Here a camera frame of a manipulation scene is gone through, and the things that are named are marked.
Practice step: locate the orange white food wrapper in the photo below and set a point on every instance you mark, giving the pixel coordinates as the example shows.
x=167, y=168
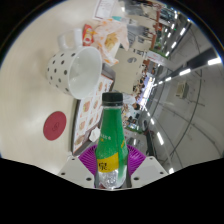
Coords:
x=111, y=40

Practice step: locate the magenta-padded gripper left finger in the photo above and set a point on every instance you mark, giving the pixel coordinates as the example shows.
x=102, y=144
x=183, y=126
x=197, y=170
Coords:
x=76, y=170

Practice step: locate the white printed paper sheet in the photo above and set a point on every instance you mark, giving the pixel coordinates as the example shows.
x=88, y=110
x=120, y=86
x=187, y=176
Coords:
x=105, y=9

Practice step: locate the ceiling light strips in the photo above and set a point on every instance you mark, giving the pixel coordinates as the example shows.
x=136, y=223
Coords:
x=185, y=71

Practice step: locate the crumpled white napkin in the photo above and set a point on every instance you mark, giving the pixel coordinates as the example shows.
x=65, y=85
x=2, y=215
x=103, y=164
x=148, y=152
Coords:
x=94, y=134

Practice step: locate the flat round red coaster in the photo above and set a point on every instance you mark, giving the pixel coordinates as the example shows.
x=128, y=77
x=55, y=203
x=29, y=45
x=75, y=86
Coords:
x=54, y=125

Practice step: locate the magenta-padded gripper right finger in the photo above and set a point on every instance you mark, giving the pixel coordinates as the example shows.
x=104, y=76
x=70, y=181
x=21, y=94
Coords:
x=148, y=170

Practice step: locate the red snack packet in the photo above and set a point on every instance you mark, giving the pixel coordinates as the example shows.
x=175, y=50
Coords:
x=88, y=34

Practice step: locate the white wall-mounted box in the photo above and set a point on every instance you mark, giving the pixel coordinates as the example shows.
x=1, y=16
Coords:
x=181, y=90

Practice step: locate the white polka dot mug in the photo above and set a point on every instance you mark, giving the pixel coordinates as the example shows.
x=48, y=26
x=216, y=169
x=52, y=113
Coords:
x=71, y=68

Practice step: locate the green plastic drink bottle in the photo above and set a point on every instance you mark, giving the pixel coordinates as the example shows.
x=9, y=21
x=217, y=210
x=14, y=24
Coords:
x=111, y=140

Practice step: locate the beige chair back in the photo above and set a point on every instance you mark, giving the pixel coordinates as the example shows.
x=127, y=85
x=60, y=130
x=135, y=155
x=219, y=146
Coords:
x=127, y=71

